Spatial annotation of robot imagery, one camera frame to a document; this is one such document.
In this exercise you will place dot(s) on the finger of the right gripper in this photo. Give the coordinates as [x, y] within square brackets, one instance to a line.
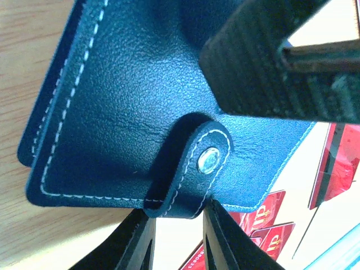
[252, 72]

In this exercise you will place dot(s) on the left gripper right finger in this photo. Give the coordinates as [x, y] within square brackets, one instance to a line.
[227, 246]

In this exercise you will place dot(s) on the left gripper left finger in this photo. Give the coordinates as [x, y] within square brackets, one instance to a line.
[130, 246]

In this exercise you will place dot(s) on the blue leather card holder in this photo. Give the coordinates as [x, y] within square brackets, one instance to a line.
[126, 119]

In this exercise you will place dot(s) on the red vip card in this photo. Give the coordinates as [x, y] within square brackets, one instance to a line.
[271, 240]
[263, 217]

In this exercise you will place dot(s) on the red VIP card bottom left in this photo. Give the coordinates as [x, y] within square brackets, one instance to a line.
[263, 217]

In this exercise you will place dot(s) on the red stripe card lower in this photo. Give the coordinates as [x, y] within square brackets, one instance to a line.
[338, 163]

